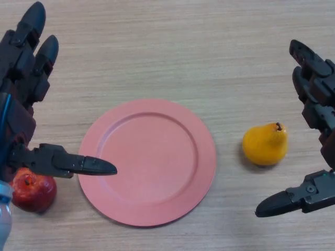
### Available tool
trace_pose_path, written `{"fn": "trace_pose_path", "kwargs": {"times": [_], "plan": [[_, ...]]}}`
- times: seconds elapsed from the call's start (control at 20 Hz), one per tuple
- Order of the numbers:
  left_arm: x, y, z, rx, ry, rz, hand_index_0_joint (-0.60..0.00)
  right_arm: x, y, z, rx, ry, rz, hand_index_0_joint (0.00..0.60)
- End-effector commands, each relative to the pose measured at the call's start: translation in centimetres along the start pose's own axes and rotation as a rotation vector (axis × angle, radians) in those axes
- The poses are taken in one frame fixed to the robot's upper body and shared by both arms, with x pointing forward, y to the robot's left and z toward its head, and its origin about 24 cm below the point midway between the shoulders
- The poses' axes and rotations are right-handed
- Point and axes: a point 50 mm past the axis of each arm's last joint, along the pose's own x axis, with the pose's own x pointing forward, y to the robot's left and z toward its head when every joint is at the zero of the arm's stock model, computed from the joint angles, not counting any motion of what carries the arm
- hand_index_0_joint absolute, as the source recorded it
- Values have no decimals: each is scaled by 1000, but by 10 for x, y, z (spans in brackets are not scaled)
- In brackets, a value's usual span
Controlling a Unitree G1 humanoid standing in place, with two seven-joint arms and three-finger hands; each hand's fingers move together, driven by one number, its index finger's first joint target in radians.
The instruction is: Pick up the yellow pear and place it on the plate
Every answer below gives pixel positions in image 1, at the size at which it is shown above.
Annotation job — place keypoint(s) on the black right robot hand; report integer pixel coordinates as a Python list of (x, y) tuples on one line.
[(318, 86)]

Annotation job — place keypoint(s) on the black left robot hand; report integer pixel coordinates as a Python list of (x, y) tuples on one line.
[(18, 123)]

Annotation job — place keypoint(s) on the yellow pear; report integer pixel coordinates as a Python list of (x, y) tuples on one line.
[(261, 146)]

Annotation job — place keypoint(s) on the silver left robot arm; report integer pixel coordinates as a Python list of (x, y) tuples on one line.
[(4, 222)]

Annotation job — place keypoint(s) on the pink round plate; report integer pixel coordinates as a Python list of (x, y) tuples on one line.
[(151, 146)]

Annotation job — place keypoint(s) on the red apple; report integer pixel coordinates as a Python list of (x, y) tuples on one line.
[(34, 196)]

